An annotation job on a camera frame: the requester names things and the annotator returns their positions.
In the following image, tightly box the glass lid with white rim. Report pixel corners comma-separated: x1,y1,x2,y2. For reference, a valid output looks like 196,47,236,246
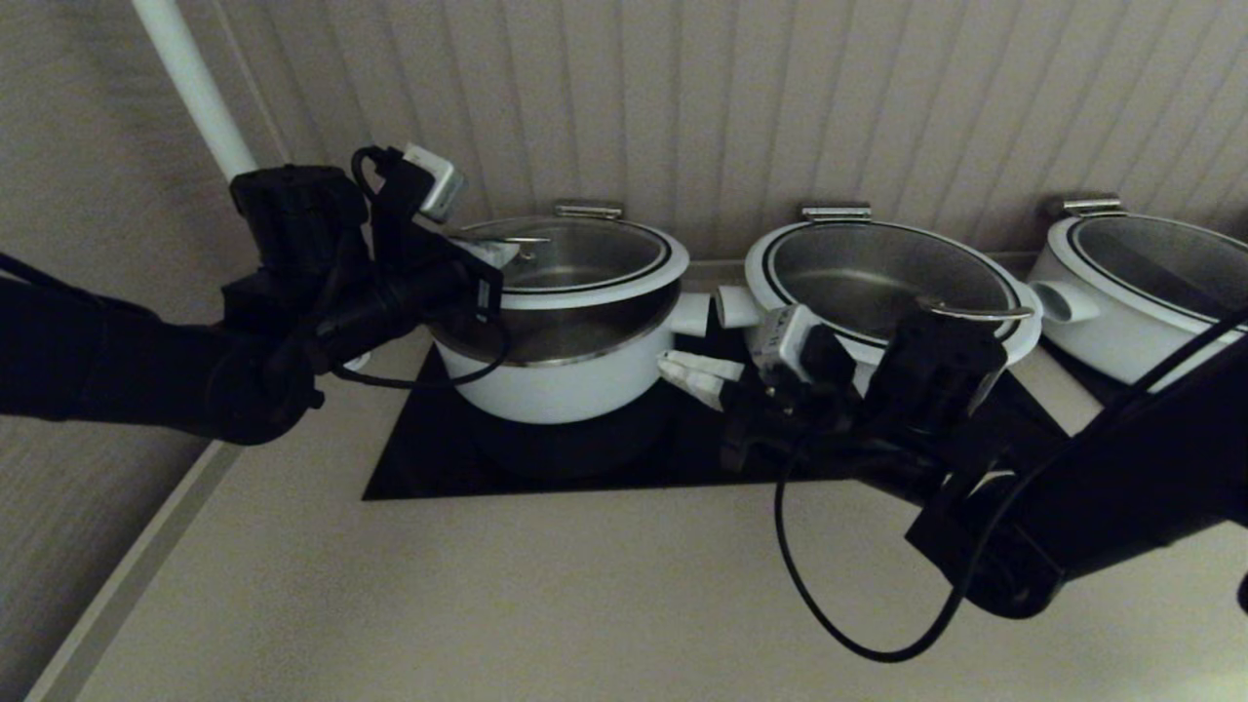
1051,213,1248,342
434,214,691,311
745,220,1042,367

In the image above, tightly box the white round pot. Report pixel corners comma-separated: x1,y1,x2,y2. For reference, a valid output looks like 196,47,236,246
429,291,710,425
717,220,1044,396
1024,214,1248,386

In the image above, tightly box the wide black glass cooktop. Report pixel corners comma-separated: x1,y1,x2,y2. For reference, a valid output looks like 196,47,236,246
363,322,1088,501

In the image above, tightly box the white metal pole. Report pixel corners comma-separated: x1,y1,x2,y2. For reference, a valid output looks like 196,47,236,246
132,0,259,182

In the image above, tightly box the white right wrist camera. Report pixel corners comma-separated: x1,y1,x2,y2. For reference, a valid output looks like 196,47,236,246
749,304,828,383

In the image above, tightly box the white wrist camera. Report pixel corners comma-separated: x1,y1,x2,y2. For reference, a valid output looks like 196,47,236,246
402,143,467,223
749,304,828,383

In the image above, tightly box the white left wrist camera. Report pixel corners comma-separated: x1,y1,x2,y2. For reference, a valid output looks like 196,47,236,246
402,143,467,223

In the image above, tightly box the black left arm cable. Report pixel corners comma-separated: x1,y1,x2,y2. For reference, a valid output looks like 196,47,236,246
331,146,510,391

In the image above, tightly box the long black right arm cable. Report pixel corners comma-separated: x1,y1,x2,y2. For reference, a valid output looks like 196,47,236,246
775,307,1248,664

